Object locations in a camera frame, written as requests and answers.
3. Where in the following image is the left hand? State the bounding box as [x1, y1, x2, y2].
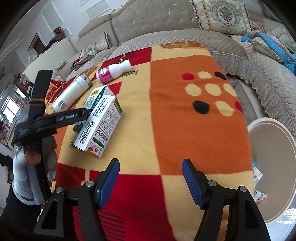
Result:
[25, 136, 57, 181]

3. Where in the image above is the beige tufted sofa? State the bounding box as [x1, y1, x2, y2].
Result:
[54, 1, 295, 134]

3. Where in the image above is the colourful striped blanket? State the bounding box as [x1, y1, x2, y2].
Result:
[240, 30, 295, 75]

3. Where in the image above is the colourful patterned blanket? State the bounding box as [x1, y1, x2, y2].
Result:
[55, 41, 253, 240]

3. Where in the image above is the white cabinet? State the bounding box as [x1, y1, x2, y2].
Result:
[21, 38, 77, 83]

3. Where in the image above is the milk carton with cow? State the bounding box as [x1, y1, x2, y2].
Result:
[73, 85, 123, 137]

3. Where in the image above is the pink label yogurt bottle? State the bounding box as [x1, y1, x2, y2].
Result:
[95, 60, 132, 84]

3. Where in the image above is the small embroidered cushion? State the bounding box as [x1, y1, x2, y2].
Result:
[80, 32, 111, 55]

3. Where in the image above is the white printed wrapper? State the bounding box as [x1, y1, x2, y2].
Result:
[253, 167, 263, 186]

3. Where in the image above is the large embroidered cushion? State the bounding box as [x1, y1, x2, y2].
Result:
[191, 0, 252, 35]

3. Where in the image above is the white green medicine box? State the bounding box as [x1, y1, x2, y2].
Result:
[74, 94, 123, 159]

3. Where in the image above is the silver tablet box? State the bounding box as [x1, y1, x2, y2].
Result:
[253, 189, 268, 203]

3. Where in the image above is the white thermos bottle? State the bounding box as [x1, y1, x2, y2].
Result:
[52, 74, 92, 113]

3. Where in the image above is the grey edged pillow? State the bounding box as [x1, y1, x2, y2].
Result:
[251, 37, 283, 63]

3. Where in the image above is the clothes pile on sofa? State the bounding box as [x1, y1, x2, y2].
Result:
[71, 54, 94, 71]

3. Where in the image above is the beige clothes pile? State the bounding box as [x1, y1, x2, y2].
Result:
[271, 26, 296, 52]

